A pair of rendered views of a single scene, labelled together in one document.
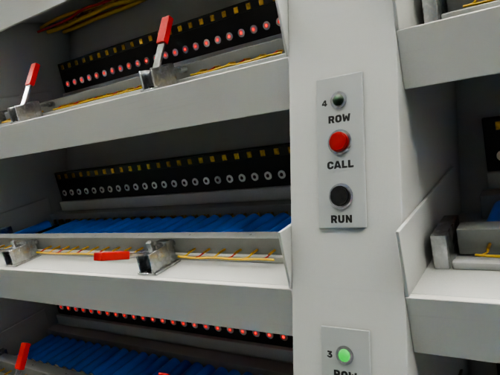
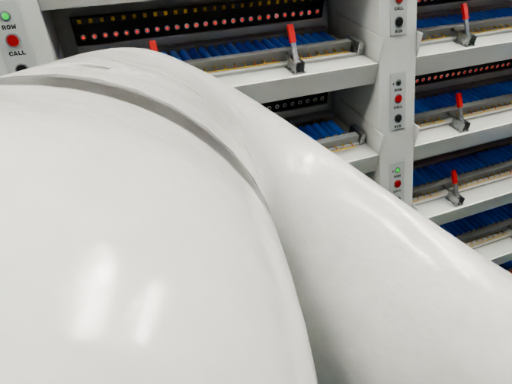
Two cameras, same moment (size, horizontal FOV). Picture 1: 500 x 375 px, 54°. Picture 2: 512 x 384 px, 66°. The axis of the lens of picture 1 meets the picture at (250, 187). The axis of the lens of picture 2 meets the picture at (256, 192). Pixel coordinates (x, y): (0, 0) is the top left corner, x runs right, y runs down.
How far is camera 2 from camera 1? 86 cm
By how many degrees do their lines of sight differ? 58
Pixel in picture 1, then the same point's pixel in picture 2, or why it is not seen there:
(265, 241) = (347, 139)
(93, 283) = not seen: hidden behind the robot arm
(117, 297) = not seen: hidden behind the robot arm
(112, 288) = not seen: hidden behind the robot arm
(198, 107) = (330, 83)
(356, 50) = (403, 62)
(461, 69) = (427, 71)
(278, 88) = (370, 75)
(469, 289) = (423, 139)
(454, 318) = (423, 148)
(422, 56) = (419, 66)
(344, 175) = (398, 110)
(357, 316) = (400, 156)
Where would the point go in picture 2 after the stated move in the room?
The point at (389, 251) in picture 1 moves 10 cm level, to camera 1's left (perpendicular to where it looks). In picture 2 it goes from (410, 133) to (397, 145)
